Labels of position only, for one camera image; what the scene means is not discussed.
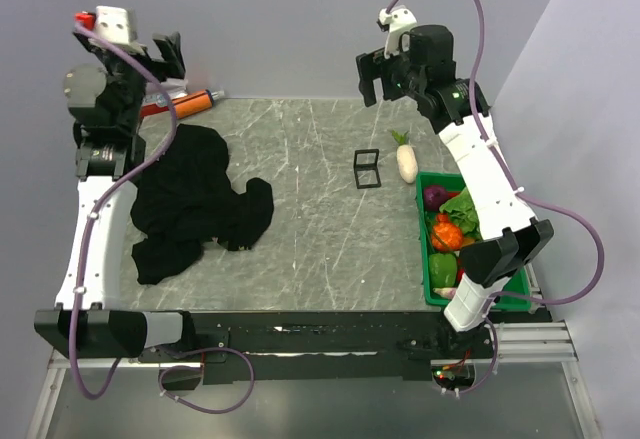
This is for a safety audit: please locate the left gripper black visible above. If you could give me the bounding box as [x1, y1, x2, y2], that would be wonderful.
[76, 32, 184, 131]

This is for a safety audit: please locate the black printed t-shirt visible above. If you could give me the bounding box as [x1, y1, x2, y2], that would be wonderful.
[130, 124, 274, 285]

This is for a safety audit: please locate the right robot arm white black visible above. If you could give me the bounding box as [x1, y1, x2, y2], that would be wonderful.
[356, 24, 554, 358]

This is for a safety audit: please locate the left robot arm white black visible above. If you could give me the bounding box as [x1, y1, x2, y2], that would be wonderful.
[34, 33, 198, 361]

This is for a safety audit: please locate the red white toothpaste box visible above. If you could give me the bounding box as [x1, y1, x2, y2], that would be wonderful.
[139, 93, 168, 118]

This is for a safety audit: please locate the orange black cylinder tool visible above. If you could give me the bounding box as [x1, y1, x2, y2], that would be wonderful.
[173, 89, 226, 119]

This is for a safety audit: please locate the white toy radish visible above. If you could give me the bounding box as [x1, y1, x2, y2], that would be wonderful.
[390, 130, 418, 184]

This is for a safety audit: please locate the purple toy onion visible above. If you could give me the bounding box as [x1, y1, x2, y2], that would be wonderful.
[422, 184, 450, 212]

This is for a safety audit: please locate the green toy lettuce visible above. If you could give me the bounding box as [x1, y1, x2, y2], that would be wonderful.
[439, 188, 481, 239]

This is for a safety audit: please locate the orange toy pumpkin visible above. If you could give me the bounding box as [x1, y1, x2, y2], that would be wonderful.
[430, 213, 464, 252]

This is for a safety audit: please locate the green toy pepper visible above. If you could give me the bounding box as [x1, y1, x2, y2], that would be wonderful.
[428, 253, 458, 288]

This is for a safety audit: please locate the green plastic bin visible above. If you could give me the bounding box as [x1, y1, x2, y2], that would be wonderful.
[415, 171, 532, 311]

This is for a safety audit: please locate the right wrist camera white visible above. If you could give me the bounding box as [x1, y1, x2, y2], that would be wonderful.
[377, 6, 417, 59]

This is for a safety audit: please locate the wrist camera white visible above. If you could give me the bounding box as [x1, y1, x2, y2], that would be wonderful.
[377, 6, 417, 59]
[75, 6, 138, 47]

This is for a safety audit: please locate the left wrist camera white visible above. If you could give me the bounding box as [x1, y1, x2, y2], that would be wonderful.
[75, 6, 138, 47]

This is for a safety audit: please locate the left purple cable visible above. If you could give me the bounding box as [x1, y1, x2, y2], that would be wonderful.
[68, 26, 255, 414]

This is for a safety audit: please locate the purple cable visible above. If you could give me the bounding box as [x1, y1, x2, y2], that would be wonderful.
[68, 26, 255, 414]
[383, 0, 606, 396]

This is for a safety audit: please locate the black wire frame stand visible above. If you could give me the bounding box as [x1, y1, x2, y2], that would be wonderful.
[353, 148, 381, 190]

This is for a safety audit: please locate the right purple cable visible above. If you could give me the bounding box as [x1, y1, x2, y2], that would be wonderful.
[383, 0, 606, 396]

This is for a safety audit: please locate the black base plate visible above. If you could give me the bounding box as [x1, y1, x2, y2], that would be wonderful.
[139, 311, 492, 385]

